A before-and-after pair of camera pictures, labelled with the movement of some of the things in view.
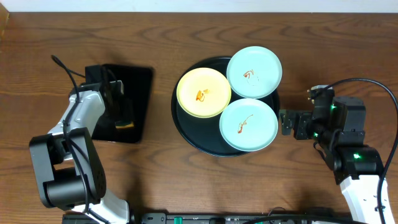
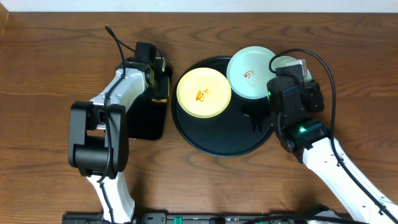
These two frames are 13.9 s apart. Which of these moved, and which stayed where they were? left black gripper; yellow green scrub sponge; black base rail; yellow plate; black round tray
Moved: yellow green scrub sponge; left black gripper
Stayed: yellow plate; black base rail; black round tray
